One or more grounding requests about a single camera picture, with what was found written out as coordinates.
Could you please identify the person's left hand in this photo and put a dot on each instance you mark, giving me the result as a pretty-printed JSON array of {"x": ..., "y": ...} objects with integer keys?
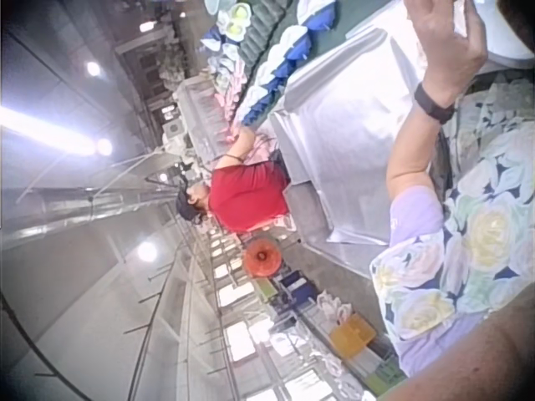
[{"x": 447, "y": 58}]

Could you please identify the white cloth piece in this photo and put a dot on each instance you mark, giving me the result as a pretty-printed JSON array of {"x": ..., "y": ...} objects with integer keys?
[{"x": 501, "y": 29}]

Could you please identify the black wrist band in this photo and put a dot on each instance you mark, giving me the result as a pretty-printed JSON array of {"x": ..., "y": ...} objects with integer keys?
[{"x": 432, "y": 104}]

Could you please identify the silvery white fabric sheet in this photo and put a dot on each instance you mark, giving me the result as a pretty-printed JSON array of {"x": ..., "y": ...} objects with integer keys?
[{"x": 347, "y": 125}]

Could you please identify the row of blue-white cloth pieces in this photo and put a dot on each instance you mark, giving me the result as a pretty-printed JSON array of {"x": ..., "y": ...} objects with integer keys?
[{"x": 284, "y": 62}]

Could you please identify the dark green quilted strip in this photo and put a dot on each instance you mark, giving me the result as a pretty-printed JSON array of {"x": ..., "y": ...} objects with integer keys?
[{"x": 261, "y": 33}]

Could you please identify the pile of yellow-green cups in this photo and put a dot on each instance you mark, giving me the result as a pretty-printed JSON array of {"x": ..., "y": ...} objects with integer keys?
[{"x": 236, "y": 18}]

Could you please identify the pile of pink cloth pieces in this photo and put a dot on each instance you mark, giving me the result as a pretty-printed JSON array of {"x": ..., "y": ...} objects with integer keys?
[{"x": 230, "y": 104}]

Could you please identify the white machine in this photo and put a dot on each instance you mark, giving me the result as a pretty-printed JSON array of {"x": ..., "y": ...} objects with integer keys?
[{"x": 200, "y": 113}]

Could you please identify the orange fan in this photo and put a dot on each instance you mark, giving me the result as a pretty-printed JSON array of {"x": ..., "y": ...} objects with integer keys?
[{"x": 263, "y": 257}]

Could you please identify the white plastic bags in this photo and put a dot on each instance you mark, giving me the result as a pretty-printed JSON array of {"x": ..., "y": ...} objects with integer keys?
[{"x": 333, "y": 306}]

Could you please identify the blue plastic crate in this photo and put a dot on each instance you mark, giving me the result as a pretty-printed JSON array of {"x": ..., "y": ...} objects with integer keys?
[{"x": 297, "y": 289}]

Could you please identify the green box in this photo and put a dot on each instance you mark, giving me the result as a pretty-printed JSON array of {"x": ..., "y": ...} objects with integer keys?
[{"x": 266, "y": 289}]

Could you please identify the yellow plastic crate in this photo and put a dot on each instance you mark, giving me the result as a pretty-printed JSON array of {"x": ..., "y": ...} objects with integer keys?
[{"x": 352, "y": 336}]

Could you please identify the fluorescent tube light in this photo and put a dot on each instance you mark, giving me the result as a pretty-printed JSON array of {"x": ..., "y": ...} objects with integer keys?
[{"x": 50, "y": 131}]

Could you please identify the metal air duct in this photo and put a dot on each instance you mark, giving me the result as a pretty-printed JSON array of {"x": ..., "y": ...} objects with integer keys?
[{"x": 83, "y": 213}]

